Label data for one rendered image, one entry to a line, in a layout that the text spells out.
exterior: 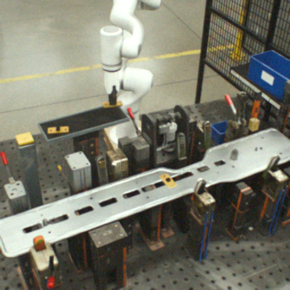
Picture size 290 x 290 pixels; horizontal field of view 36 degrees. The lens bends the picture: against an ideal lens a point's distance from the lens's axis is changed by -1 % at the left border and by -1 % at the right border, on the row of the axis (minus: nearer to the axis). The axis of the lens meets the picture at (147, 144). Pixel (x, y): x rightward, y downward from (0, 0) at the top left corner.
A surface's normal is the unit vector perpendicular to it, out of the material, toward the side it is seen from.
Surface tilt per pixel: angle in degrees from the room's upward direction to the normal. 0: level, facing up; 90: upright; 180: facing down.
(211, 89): 0
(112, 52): 91
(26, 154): 90
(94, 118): 0
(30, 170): 90
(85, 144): 90
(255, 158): 0
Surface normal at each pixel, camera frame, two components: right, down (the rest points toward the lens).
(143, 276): 0.03, -0.79
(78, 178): 0.47, 0.56
